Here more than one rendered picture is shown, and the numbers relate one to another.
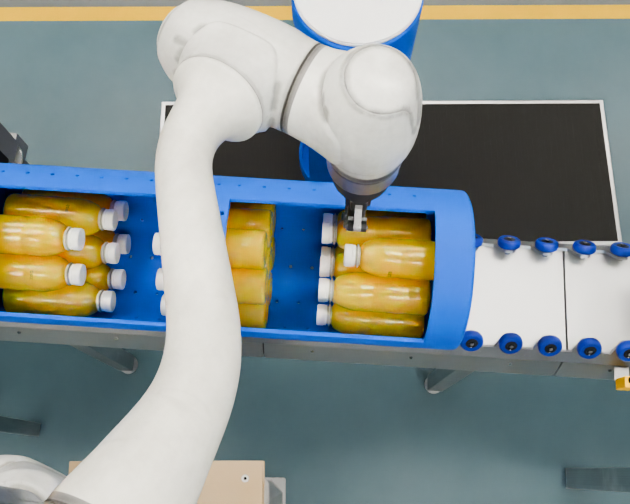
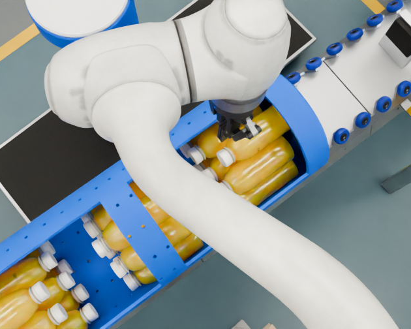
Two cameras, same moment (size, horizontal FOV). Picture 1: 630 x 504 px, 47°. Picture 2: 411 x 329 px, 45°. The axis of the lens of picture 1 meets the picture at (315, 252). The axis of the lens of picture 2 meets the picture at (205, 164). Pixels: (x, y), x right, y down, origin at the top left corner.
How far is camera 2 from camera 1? 0.27 m
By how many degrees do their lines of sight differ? 12
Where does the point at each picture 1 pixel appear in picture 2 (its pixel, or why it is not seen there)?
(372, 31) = (109, 10)
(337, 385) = not seen: hidden behind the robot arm
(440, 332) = (316, 160)
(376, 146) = (278, 61)
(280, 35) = (147, 33)
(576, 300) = (352, 83)
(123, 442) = not seen: outside the picture
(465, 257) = (301, 103)
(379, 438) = not seen: hidden behind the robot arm
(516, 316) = (329, 118)
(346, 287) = (237, 179)
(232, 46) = (124, 66)
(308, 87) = (199, 55)
